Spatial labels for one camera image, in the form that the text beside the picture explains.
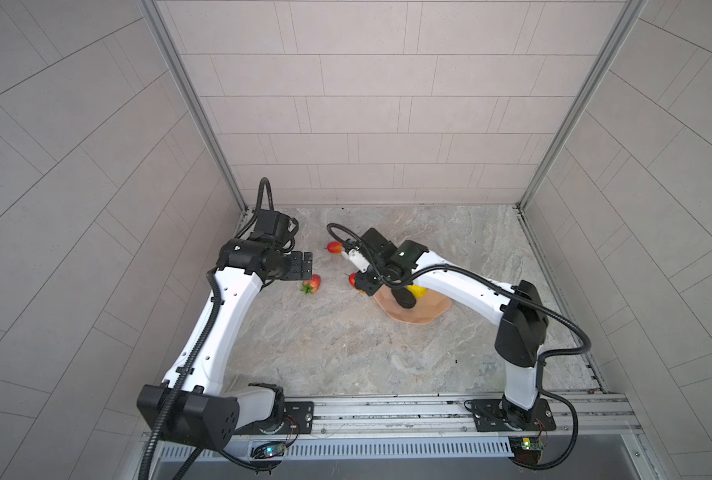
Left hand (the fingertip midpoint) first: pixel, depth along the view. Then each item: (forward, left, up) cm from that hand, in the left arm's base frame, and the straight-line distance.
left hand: (300, 262), depth 75 cm
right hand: (+1, -16, -9) cm, 18 cm away
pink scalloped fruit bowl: (-3, -35, -21) cm, 41 cm away
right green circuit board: (-37, -54, -21) cm, 69 cm away
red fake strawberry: (+3, 0, -18) cm, 19 cm away
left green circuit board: (-38, +4, -18) cm, 42 cm away
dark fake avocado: (-2, -28, -17) cm, 33 cm away
